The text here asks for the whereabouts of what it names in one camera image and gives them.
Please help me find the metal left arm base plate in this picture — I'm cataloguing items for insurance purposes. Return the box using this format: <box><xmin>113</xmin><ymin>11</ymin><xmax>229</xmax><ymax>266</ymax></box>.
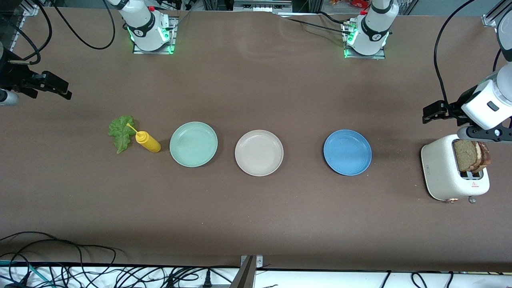
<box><xmin>342</xmin><ymin>22</ymin><xmax>387</xmax><ymax>60</ymax></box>

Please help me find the green lettuce leaf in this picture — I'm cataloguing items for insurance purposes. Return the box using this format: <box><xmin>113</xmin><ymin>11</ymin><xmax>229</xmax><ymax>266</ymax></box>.
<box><xmin>108</xmin><ymin>115</ymin><xmax>137</xmax><ymax>154</ymax></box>

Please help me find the black looping cable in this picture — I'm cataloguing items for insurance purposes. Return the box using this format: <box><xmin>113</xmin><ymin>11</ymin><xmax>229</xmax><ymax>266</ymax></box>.
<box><xmin>52</xmin><ymin>0</ymin><xmax>116</xmax><ymax>50</ymax></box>

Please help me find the brown bread slice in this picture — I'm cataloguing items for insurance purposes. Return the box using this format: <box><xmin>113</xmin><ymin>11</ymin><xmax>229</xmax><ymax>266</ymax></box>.
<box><xmin>453</xmin><ymin>140</ymin><xmax>482</xmax><ymax>173</ymax></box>
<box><xmin>473</xmin><ymin>142</ymin><xmax>492</xmax><ymax>174</ymax></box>

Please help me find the metal table bracket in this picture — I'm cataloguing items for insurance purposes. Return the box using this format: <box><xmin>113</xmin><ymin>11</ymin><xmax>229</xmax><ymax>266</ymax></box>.
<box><xmin>230</xmin><ymin>255</ymin><xmax>264</xmax><ymax>288</ymax></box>

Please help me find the aluminium frame profile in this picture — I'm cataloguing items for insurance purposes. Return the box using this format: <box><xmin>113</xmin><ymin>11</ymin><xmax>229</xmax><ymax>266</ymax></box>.
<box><xmin>10</xmin><ymin>0</ymin><xmax>54</xmax><ymax>50</ymax></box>
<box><xmin>482</xmin><ymin>0</ymin><xmax>512</xmax><ymax>28</ymax></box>

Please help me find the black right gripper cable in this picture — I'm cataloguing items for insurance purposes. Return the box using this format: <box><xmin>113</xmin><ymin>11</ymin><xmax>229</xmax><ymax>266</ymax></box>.
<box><xmin>8</xmin><ymin>0</ymin><xmax>53</xmax><ymax>65</ymax></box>

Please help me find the teal cable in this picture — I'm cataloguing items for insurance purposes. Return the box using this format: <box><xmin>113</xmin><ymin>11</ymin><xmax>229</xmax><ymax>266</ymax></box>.
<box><xmin>0</xmin><ymin>260</ymin><xmax>54</xmax><ymax>288</ymax></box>

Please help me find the white toaster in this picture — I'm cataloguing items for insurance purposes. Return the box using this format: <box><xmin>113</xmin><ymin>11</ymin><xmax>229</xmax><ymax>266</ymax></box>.
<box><xmin>420</xmin><ymin>134</ymin><xmax>490</xmax><ymax>204</ymax></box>

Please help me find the beige plate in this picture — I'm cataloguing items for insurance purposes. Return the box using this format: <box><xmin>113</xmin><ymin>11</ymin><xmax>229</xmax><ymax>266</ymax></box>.
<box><xmin>235</xmin><ymin>130</ymin><xmax>284</xmax><ymax>177</ymax></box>

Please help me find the black floor cable loop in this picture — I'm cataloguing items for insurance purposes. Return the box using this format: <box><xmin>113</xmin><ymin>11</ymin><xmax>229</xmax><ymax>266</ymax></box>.
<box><xmin>0</xmin><ymin>231</ymin><xmax>117</xmax><ymax>266</ymax></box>

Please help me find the yellow mustard squeeze bottle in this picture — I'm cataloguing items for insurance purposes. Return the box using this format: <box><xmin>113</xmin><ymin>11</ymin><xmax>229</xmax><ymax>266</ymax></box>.
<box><xmin>126</xmin><ymin>123</ymin><xmax>162</xmax><ymax>154</ymax></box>

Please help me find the red packet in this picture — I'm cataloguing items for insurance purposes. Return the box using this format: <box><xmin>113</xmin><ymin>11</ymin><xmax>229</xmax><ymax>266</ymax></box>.
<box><xmin>330</xmin><ymin>0</ymin><xmax>370</xmax><ymax>9</ymax></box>

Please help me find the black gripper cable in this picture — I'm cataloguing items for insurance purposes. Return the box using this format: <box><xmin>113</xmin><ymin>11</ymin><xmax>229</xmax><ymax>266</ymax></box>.
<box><xmin>434</xmin><ymin>0</ymin><xmax>465</xmax><ymax>112</ymax></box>
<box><xmin>8</xmin><ymin>0</ymin><xmax>53</xmax><ymax>65</ymax></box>

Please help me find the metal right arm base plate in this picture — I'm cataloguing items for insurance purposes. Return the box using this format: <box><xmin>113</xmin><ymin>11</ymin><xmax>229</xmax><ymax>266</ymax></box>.
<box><xmin>133</xmin><ymin>17</ymin><xmax>179</xmax><ymax>55</ymax></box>

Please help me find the mint green plate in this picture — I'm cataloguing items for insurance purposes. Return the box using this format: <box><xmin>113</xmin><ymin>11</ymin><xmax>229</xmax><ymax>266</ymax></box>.
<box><xmin>170</xmin><ymin>122</ymin><xmax>218</xmax><ymax>168</ymax></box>

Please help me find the blue plate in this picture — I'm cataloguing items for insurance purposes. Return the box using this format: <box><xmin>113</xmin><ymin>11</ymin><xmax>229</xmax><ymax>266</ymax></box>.
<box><xmin>323</xmin><ymin>129</ymin><xmax>372</xmax><ymax>176</ymax></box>

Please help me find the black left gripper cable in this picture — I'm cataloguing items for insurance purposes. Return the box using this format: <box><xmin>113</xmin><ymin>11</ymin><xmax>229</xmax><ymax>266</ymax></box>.
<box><xmin>434</xmin><ymin>0</ymin><xmax>465</xmax><ymax>112</ymax></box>

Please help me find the black arm base cable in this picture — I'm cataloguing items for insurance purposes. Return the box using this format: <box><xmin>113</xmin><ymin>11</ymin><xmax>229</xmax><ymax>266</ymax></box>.
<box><xmin>316</xmin><ymin>11</ymin><xmax>356</xmax><ymax>25</ymax></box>
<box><xmin>276</xmin><ymin>15</ymin><xmax>352</xmax><ymax>36</ymax></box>

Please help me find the grey metal device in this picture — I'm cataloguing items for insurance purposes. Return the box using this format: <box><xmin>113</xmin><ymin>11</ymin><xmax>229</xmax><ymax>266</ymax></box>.
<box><xmin>233</xmin><ymin>0</ymin><xmax>292</xmax><ymax>13</ymax></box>

